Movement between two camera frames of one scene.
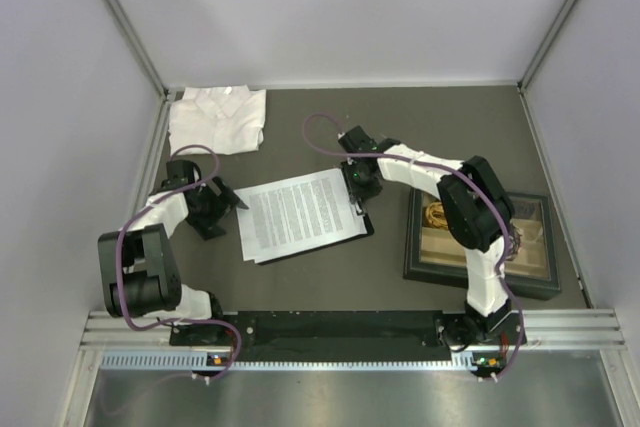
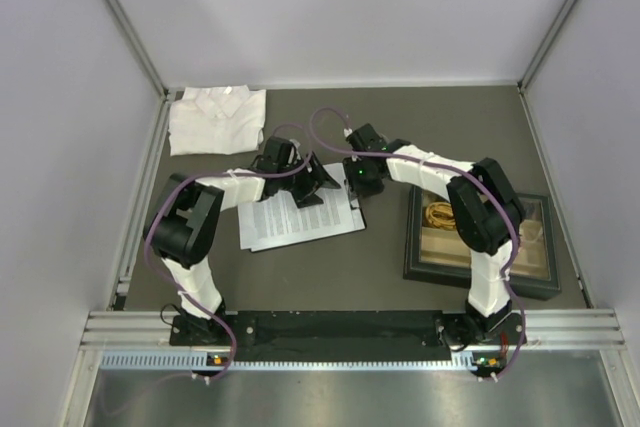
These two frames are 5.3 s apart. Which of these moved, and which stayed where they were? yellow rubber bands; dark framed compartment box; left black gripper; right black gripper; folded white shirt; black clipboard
Moved: left black gripper; black clipboard
Stayed: folded white shirt; yellow rubber bands; right black gripper; dark framed compartment box
